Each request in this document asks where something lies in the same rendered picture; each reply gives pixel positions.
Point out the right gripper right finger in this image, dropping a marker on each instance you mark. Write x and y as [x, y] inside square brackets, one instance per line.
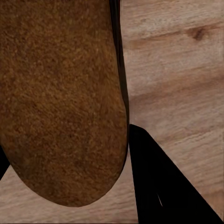
[163, 194]

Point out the sandal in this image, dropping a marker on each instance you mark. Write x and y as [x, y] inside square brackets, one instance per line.
[64, 106]

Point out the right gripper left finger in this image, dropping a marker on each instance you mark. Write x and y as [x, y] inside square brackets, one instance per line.
[4, 163]

